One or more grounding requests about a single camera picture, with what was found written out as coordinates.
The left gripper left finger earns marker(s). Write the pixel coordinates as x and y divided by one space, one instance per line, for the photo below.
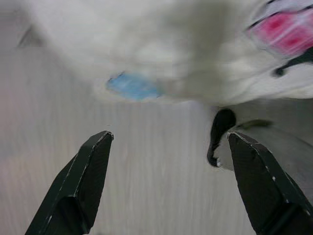
80 186

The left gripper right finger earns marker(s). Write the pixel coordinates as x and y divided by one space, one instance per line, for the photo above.
269 195

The silver robot left leg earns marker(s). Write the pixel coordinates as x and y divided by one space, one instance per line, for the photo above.
221 124

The cream cartoon print blanket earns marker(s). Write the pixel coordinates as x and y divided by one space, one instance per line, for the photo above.
171 49

